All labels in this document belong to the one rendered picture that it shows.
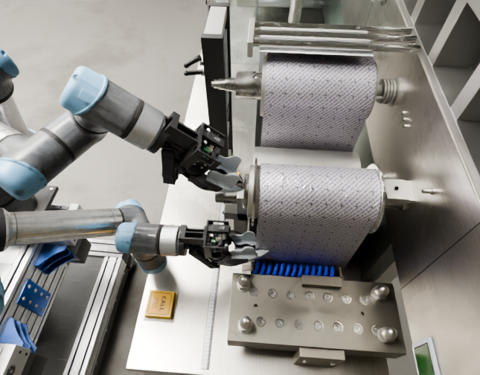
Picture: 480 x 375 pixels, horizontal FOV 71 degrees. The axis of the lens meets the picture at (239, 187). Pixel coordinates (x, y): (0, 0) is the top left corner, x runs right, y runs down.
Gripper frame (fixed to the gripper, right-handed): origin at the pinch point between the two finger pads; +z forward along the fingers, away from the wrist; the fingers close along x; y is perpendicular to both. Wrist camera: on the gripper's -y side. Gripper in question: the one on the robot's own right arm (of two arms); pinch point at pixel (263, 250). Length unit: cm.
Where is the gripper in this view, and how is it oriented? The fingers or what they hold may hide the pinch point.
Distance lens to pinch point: 83.5
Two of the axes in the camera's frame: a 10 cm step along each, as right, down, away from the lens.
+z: 10.0, 0.6, -0.4
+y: 0.0, -5.8, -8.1
